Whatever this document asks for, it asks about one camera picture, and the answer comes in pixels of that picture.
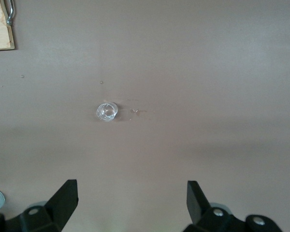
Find clear glass shaker cup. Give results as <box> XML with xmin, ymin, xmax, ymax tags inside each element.
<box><xmin>96</xmin><ymin>101</ymin><xmax>118</xmax><ymax>123</ymax></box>

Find wooden cutting board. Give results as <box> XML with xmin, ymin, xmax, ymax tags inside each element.
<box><xmin>0</xmin><ymin>0</ymin><xmax>16</xmax><ymax>52</ymax></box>

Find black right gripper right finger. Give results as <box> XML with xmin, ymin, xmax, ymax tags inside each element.
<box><xmin>183</xmin><ymin>180</ymin><xmax>283</xmax><ymax>232</ymax></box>

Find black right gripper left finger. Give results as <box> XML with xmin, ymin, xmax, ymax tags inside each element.
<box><xmin>0</xmin><ymin>179</ymin><xmax>79</xmax><ymax>232</ymax></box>

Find metal cutting board handle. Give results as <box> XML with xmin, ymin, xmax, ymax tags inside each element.
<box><xmin>0</xmin><ymin>0</ymin><xmax>16</xmax><ymax>26</ymax></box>

